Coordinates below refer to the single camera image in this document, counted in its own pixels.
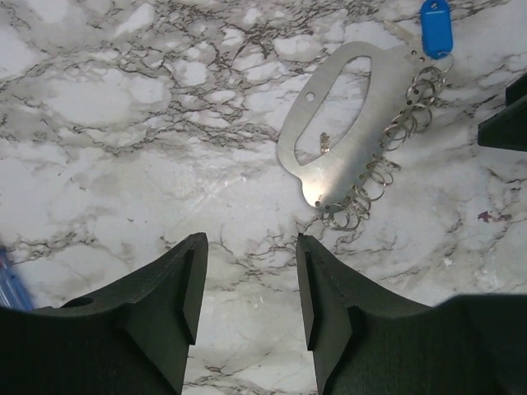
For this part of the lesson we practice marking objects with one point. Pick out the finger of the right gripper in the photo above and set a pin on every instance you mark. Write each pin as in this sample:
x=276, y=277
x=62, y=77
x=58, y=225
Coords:
x=507, y=129

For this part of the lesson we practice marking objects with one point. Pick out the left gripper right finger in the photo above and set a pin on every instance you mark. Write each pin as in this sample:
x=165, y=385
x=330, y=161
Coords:
x=366, y=339

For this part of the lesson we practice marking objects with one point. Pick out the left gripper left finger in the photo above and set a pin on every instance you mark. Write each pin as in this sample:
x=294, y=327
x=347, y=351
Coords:
x=129, y=337

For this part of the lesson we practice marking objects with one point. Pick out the metal key organizer plate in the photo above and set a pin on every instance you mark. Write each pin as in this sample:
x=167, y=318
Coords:
x=351, y=171

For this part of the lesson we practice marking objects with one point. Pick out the blue red screwdriver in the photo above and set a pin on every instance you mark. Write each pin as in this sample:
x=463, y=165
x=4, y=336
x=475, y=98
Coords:
x=14, y=294

